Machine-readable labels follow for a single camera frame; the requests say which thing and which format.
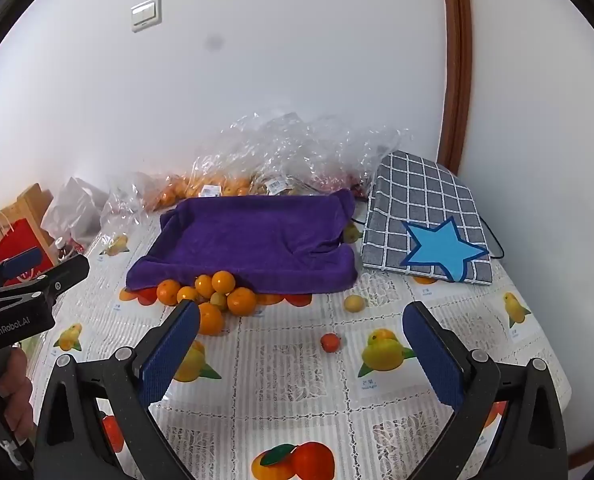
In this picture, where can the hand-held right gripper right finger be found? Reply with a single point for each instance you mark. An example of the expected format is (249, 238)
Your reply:
(434, 355)

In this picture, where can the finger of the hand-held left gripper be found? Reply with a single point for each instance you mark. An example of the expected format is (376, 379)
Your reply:
(62, 277)
(22, 262)

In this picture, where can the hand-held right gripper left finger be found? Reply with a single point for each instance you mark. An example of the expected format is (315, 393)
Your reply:
(172, 350)

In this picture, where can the large orange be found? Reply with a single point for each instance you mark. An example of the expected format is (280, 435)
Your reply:
(241, 301)
(211, 318)

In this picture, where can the small orange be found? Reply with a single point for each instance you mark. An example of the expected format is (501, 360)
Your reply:
(168, 292)
(204, 285)
(188, 294)
(223, 281)

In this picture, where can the small yellow-green fruit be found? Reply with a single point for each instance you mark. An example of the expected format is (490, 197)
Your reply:
(219, 301)
(355, 303)

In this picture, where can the small red-orange fruit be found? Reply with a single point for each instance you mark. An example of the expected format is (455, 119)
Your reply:
(330, 342)

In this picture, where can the purple towel covered tray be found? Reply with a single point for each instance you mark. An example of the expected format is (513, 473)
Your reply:
(247, 240)

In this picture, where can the person's left hand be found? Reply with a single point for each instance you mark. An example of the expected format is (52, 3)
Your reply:
(19, 400)

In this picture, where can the red paper bag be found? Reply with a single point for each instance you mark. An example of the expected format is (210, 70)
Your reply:
(19, 242)

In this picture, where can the wooden box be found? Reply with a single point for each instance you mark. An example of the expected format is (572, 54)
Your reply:
(27, 205)

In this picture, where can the empty clear plastic bag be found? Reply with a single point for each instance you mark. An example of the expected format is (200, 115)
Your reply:
(122, 205)

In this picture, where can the fruit printed lace tablecloth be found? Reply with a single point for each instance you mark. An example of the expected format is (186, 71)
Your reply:
(297, 360)

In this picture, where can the clear plastic bag of oranges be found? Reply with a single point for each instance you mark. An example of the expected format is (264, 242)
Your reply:
(177, 187)

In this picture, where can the grey checked cushion blue star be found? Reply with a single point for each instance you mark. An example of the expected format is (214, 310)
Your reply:
(417, 200)

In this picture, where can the white light switch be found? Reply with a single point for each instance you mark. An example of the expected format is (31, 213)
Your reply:
(146, 14)

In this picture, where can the brown wooden door frame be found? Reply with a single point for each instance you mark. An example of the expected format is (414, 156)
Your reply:
(457, 60)

